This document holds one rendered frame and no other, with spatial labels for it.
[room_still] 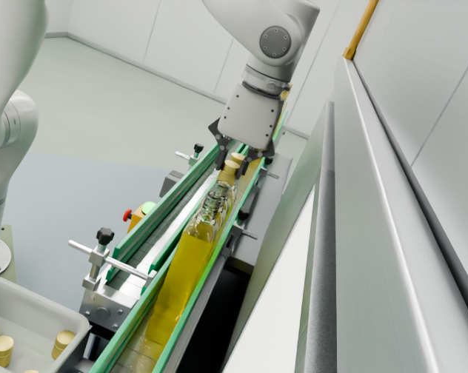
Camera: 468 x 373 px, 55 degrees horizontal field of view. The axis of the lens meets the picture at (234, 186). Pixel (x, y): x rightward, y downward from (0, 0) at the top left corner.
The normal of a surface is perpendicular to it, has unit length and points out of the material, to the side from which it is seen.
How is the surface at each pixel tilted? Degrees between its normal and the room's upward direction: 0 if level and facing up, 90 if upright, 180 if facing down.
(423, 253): 0
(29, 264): 0
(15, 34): 96
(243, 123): 94
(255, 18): 84
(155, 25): 90
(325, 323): 0
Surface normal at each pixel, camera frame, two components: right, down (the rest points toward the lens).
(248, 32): -0.36, 0.48
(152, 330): 0.35, -0.85
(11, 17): 0.05, 0.49
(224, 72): -0.20, 0.34
